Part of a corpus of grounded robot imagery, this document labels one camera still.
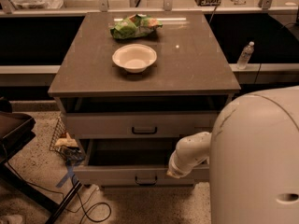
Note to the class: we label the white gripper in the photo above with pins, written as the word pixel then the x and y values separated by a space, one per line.
pixel 175 167

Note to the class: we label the dark chair at left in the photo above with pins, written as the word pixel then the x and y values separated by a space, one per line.
pixel 16 131

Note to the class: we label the wire basket with items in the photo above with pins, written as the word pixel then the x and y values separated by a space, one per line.
pixel 62 144

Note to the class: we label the white paper bowl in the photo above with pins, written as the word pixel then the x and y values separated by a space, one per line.
pixel 134 58

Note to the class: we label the grey drawer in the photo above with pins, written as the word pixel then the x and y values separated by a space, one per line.
pixel 133 163
pixel 137 125

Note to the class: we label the green chip bag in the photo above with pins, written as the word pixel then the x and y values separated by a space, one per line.
pixel 135 26

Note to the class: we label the grey drawer cabinet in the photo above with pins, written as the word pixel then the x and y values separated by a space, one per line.
pixel 191 73

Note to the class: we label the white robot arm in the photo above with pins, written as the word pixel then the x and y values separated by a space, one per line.
pixel 253 154

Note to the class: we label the clear plastic water bottle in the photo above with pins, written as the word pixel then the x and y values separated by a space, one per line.
pixel 245 56

